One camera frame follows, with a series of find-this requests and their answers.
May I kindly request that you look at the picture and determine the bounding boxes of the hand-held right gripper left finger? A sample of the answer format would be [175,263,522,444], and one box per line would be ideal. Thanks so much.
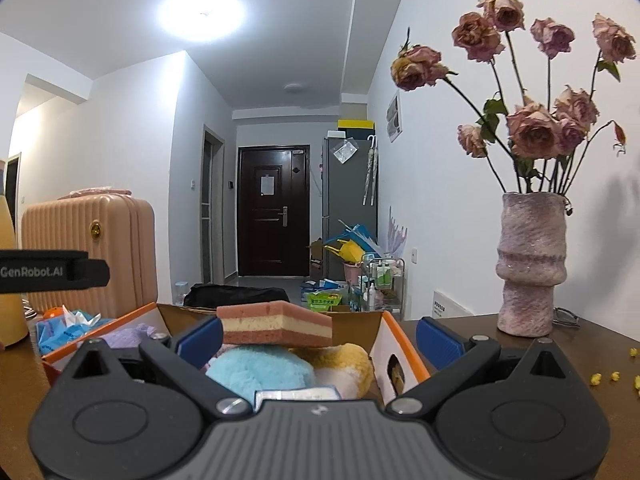
[65,316,253,423]

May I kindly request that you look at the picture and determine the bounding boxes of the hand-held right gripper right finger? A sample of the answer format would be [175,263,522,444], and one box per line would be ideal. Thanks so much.
[384,316,577,423]

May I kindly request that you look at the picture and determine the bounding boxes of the orange cardboard box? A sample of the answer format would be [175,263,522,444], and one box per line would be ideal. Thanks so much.
[41,301,431,406]

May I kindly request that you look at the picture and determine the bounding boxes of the blue fluffy puff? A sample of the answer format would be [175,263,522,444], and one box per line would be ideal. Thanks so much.
[205,345,316,405]

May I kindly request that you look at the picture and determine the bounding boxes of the lilac knitted pouch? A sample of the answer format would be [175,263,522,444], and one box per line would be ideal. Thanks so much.
[100,325,171,351]

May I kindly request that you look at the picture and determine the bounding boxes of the pink layered sponge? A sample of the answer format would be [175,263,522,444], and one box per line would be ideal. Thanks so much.
[216,301,334,348]

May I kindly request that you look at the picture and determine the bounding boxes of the yellow and white fluffy puff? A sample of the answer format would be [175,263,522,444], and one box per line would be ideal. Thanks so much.
[300,342,375,401]

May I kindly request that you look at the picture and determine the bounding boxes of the white flat board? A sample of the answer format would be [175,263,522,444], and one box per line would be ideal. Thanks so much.
[432,287,473,318]

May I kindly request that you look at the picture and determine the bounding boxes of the black floor mat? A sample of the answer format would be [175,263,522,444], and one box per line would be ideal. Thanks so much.
[183,283,291,308]

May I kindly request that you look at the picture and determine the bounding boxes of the blue tissue pack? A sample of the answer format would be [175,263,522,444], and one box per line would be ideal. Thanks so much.
[36,305,118,358]

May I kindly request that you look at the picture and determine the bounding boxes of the pink ribbed suitcase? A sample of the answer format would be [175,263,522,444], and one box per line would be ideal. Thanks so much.
[20,190,158,318]

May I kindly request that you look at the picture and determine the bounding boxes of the pink textured vase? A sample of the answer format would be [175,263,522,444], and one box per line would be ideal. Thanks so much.
[496,192,568,337]

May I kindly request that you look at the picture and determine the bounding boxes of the dark brown entrance door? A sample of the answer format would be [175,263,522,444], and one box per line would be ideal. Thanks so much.
[237,146,309,277]

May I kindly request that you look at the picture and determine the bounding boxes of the green printed bag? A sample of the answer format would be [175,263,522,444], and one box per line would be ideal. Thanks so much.
[306,292,343,311]

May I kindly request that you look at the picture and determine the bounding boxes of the grey interior door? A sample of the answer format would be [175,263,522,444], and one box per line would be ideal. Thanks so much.
[201,125,225,285]

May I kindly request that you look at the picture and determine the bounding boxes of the thin-framed eyeglasses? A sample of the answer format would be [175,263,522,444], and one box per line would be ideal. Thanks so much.
[552,306,582,329]

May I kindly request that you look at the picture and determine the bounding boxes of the open brown cardboard box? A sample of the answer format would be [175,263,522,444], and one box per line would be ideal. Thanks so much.
[307,239,325,278]

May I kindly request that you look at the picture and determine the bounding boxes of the scattered yellow crumbs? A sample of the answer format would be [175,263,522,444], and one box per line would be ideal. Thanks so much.
[590,347,640,391]

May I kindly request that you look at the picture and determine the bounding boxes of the grey refrigerator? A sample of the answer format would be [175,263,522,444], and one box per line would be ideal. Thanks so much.
[321,135,379,281]

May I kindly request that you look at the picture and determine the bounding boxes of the white folded umbrella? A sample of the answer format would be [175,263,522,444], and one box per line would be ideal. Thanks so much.
[362,135,379,206]

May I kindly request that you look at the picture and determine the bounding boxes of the clear plastic packet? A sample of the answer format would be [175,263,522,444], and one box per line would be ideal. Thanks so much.
[332,139,359,163]

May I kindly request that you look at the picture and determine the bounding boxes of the yellow box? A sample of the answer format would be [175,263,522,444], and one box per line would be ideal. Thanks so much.
[337,119,376,137]

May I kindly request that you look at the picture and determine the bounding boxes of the bunch of dried pink roses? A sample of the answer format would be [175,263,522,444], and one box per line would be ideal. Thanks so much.
[391,0,638,211]

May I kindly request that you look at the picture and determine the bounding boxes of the bright ceiling light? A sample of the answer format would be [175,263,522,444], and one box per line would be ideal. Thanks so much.
[157,0,246,43]

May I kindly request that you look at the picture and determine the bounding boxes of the wire storage cart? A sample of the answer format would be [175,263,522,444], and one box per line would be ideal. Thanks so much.
[360,254,406,318]

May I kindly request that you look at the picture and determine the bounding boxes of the purple wall decoration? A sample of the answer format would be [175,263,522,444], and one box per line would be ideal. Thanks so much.
[387,206,408,258]

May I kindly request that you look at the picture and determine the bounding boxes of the wall poster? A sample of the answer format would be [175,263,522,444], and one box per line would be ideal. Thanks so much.
[386,91,403,142]

